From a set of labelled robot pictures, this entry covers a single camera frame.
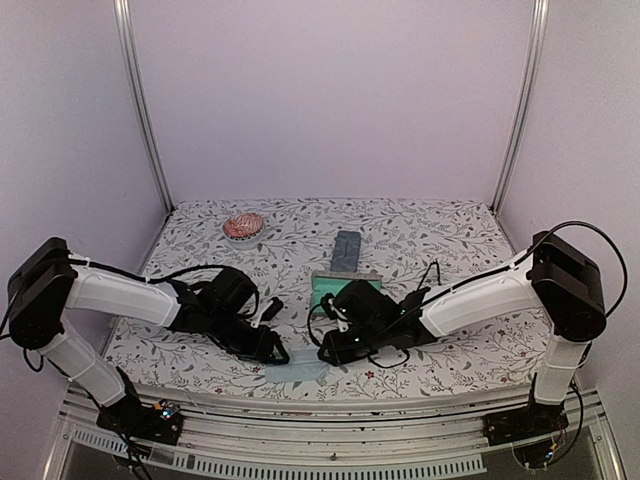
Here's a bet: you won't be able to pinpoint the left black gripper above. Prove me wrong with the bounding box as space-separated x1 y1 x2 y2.
208 307 291 365

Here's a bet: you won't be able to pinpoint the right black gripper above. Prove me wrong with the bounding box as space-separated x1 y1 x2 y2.
318 321 389 366

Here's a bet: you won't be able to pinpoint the light blue cloth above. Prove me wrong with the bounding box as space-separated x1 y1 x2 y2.
264 350 331 383

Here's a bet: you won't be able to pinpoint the beige-grey glasses case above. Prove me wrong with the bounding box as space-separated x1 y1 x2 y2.
310 270 382 308

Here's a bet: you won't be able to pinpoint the blue-grey glasses case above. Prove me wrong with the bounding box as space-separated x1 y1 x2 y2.
330 230 361 273

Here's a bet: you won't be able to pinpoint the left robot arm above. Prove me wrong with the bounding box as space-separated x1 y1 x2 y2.
1 237 290 434

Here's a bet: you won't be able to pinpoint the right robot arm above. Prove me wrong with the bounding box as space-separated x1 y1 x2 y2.
318 220 615 436

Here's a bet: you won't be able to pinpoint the thin black-framed glasses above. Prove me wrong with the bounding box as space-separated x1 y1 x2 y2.
417 259 442 290

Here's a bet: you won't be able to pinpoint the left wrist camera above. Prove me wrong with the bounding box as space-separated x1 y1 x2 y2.
250 297 284 329

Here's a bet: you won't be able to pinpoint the front aluminium rail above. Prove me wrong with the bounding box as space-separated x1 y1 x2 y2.
59 384 606 476

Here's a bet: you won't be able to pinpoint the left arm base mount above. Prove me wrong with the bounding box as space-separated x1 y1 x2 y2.
96 367 184 446

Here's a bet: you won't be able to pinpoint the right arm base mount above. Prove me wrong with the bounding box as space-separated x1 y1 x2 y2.
482 390 569 446

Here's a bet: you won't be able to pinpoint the left aluminium post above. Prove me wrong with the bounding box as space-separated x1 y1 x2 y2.
113 0 175 215

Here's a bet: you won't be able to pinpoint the aluminium post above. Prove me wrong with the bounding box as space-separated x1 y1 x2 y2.
113 0 175 215
490 0 550 216

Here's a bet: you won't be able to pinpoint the right aluminium post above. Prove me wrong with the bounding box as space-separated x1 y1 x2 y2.
490 0 550 216

